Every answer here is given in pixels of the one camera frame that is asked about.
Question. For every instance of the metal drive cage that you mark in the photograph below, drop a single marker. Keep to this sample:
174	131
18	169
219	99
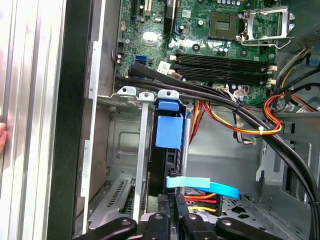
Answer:
275	155

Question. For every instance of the CPU socket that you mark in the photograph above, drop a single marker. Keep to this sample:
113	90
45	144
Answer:
222	25

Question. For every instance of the black expansion slot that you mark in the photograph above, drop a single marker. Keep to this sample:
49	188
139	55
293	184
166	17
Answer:
135	12

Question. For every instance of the person's hand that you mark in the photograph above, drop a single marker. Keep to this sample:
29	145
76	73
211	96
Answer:
2	137

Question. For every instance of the white barcode label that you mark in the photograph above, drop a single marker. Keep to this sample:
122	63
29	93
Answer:
163	68

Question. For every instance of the metal disk bay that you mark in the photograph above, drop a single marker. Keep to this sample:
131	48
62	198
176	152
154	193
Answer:
125	140

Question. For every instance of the metal socket cover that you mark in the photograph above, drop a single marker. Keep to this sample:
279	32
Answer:
283	15

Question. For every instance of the hard disk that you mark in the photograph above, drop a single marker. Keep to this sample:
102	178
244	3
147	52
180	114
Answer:
168	132

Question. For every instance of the white expansion slot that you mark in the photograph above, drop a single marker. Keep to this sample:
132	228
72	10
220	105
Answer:
147	7

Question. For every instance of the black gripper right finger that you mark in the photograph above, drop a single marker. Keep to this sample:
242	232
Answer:
197	230

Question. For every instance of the green motherboard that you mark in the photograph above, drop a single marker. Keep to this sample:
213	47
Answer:
155	37

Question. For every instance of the locking lever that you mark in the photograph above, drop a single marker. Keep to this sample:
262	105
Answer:
262	45

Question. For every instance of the blue board connector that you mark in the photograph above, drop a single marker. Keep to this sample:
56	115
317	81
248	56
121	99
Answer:
141	60

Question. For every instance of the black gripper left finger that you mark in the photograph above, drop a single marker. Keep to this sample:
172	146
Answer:
157	227

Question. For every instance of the black PC case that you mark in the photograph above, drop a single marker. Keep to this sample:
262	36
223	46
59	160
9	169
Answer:
70	125

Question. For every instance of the grey power supply unit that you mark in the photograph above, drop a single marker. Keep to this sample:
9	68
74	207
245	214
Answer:
307	15

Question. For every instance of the black RAM slot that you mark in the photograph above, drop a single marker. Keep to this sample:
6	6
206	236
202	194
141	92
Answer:
222	73
222	80
222	65
222	57

